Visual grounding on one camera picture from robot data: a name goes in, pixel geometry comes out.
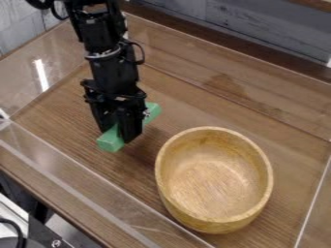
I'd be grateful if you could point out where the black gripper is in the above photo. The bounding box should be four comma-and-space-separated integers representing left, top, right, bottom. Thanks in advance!
80, 47, 145, 143

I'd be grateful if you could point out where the green rectangular block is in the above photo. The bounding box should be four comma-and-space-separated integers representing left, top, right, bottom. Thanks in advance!
96, 102, 161, 152

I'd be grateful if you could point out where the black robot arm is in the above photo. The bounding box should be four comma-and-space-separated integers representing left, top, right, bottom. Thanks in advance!
24, 0, 145, 142

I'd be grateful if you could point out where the brown wooden bowl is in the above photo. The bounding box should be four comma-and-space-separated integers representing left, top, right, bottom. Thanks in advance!
154, 126, 273, 234

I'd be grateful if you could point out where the clear acrylic front wall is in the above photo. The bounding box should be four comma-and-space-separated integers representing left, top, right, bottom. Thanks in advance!
0, 119, 213, 248

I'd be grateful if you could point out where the black metal frame bracket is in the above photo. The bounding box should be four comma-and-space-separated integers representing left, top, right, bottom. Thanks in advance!
26, 215, 74, 248

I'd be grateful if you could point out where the black cable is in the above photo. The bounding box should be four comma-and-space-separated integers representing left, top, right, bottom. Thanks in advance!
0, 216, 24, 248

